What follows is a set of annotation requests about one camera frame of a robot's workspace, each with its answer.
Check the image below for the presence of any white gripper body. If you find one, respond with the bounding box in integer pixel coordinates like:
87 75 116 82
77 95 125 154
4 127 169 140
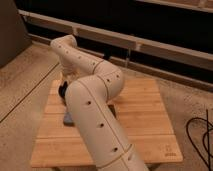
61 67 79 85

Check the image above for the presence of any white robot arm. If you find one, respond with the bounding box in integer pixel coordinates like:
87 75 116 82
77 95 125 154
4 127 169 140
51 35 149 171

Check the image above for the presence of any dark ceramic bowl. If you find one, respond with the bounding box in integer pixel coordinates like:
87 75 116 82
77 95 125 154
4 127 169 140
58 82 68 99

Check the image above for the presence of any blue sponge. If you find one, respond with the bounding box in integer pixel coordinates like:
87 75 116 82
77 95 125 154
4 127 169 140
63 112 74 126

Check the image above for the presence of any black rectangular block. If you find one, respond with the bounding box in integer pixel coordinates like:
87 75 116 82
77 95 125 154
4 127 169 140
108 104 116 118

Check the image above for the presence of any wooden table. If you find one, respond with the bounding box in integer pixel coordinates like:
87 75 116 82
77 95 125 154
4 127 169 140
31 78 183 168

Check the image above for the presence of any white metal railing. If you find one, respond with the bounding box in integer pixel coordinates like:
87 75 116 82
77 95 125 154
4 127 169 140
19 10 213 71

